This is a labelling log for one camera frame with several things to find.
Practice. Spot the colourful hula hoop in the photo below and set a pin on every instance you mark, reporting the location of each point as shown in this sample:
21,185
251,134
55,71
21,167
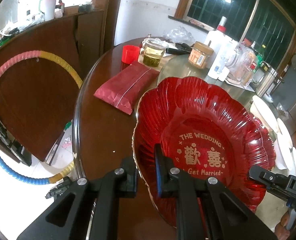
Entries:
37,89

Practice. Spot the red wedding glass plate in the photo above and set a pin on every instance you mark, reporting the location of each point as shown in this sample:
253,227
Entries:
206,133

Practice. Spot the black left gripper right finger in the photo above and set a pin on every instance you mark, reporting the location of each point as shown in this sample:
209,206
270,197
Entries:
167,183

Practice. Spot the clear cup of tea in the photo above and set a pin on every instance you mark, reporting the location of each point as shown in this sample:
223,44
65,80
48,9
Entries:
154,49

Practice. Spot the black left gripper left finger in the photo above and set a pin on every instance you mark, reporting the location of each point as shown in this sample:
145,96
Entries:
130,184

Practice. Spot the green soda bottle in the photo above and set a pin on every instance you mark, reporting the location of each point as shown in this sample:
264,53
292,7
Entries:
260,56

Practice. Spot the small white pill jar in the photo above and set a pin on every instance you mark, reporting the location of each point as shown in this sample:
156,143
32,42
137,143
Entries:
224,73

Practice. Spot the white tumbler with straw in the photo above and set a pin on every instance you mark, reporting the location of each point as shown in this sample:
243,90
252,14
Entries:
47,8

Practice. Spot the red tissue pack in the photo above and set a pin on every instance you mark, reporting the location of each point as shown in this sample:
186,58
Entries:
123,90

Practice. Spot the red plastic cup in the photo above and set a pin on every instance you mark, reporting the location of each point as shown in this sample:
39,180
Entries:
130,53

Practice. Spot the clear glass pitcher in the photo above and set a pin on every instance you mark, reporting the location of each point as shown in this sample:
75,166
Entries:
242,63

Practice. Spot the steel thermos flask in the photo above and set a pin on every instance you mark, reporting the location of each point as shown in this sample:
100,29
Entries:
266,81

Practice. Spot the peanut butter jar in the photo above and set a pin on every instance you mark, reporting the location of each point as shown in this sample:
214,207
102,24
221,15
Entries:
199,55

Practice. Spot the white lotion tube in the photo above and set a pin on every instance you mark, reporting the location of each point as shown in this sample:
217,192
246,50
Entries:
217,40

